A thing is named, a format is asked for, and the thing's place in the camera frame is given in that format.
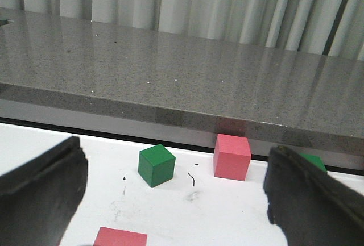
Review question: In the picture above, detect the green cube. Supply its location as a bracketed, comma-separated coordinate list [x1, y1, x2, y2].
[138, 144, 176, 188]
[300, 153, 327, 173]

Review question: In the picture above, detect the near pink cube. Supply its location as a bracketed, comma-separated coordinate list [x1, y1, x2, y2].
[93, 227, 147, 246]

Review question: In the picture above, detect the left green cube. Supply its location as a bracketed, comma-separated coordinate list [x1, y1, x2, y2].
[138, 144, 176, 188]

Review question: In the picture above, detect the pink cube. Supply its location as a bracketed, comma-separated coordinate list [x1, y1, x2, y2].
[93, 227, 147, 246]
[213, 134, 251, 181]

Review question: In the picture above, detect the right green cube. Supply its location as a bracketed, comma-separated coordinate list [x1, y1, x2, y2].
[300, 153, 327, 173]

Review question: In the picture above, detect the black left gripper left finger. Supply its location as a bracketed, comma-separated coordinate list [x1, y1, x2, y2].
[1, 136, 88, 245]

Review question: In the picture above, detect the grey stone counter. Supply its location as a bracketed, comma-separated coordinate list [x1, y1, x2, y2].
[1, 8, 363, 171]

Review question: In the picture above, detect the far pink cube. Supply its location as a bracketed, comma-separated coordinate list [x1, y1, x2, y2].
[213, 134, 251, 181]

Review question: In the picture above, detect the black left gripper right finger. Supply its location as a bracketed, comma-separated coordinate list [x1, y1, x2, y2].
[263, 146, 363, 245]

